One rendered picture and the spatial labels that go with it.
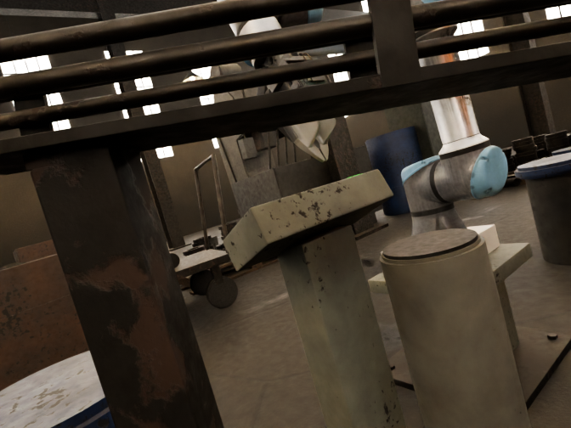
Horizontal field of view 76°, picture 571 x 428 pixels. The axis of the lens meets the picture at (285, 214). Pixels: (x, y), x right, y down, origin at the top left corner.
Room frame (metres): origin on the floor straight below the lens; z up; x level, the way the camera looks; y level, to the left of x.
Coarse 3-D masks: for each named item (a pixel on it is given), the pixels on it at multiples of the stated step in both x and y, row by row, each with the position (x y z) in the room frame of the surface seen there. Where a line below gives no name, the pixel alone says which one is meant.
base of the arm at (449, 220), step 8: (440, 208) 0.97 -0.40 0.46; (448, 208) 0.98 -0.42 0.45; (416, 216) 1.01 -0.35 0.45; (424, 216) 0.99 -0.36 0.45; (432, 216) 0.98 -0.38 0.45; (440, 216) 0.97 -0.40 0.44; (448, 216) 0.97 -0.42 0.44; (456, 216) 0.98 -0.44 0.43; (416, 224) 1.01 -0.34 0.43; (424, 224) 0.99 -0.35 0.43; (432, 224) 0.97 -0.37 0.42; (440, 224) 0.97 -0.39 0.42; (448, 224) 0.96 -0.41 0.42; (456, 224) 0.97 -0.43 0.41; (464, 224) 0.99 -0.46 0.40; (416, 232) 1.01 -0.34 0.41; (424, 232) 0.99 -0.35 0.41
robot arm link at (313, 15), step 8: (320, 8) 0.72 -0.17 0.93; (280, 16) 0.68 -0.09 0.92; (288, 16) 0.68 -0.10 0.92; (296, 16) 0.69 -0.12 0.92; (304, 16) 0.70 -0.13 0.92; (312, 16) 0.71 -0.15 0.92; (320, 16) 0.73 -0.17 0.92; (280, 24) 0.69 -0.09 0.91; (288, 24) 0.70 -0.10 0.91; (296, 24) 0.71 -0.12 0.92; (304, 24) 0.72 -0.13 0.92
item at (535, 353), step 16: (512, 320) 1.00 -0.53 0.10; (512, 336) 0.98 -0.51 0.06; (528, 336) 1.03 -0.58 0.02; (544, 336) 1.01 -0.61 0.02; (560, 336) 0.98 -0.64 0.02; (400, 352) 1.14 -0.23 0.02; (528, 352) 0.95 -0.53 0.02; (544, 352) 0.93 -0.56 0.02; (560, 352) 0.92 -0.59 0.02; (400, 368) 1.05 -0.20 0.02; (528, 368) 0.89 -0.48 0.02; (544, 368) 0.88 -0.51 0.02; (400, 384) 0.99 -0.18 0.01; (528, 384) 0.84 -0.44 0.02; (544, 384) 0.84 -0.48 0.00; (528, 400) 0.79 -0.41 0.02
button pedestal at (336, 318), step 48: (336, 192) 0.50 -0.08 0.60; (384, 192) 0.55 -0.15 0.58; (240, 240) 0.47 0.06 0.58; (288, 240) 0.46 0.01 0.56; (336, 240) 0.52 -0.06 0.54; (288, 288) 0.54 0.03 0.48; (336, 288) 0.51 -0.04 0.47; (336, 336) 0.49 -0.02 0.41; (336, 384) 0.49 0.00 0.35; (384, 384) 0.53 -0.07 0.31
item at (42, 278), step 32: (0, 288) 1.58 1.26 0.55; (32, 288) 1.65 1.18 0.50; (64, 288) 1.72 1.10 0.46; (0, 320) 1.55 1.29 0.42; (32, 320) 1.62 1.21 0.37; (64, 320) 1.70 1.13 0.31; (0, 352) 1.53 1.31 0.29; (32, 352) 1.60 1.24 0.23; (64, 352) 1.67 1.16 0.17; (0, 384) 1.51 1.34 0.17
